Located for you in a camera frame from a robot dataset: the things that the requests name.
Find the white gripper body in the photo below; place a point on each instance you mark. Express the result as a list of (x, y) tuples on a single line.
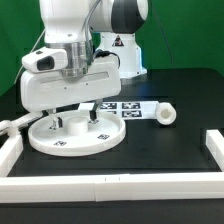
[(50, 90)]

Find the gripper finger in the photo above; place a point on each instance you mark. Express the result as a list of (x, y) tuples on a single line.
[(56, 121), (93, 111)]

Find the white round table top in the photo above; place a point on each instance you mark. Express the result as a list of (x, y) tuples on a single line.
[(79, 136)]

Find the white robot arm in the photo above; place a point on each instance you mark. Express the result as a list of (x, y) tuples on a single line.
[(67, 70)]

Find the white paper marker sheet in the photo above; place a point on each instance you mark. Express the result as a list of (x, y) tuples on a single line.
[(132, 109)]

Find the white rod part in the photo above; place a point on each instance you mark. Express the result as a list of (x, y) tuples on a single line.
[(13, 127)]

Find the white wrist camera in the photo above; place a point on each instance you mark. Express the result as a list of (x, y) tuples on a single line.
[(45, 59)]

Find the white left frame bar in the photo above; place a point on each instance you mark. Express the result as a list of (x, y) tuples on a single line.
[(9, 153)]

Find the white front frame bar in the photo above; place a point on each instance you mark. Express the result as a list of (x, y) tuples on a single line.
[(99, 188)]

